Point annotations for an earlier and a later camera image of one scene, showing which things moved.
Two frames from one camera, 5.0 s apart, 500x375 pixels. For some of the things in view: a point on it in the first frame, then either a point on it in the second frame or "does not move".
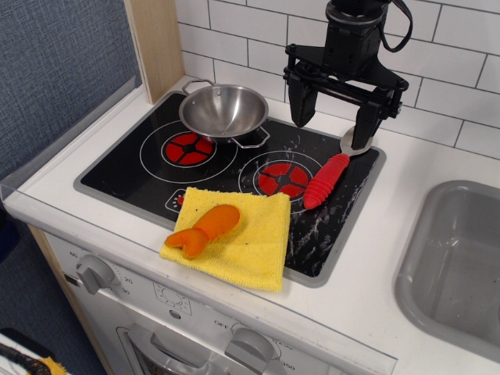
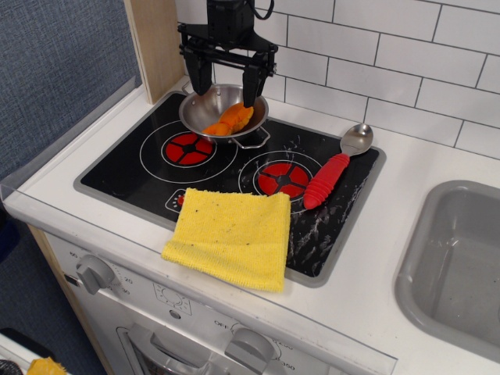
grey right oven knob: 250,348 does not move
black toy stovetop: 143,155 does not move
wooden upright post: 156,31 does not move
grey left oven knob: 94,273 does not move
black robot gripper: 351,64 -> 230,39
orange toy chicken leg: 193,241 -> 234,118
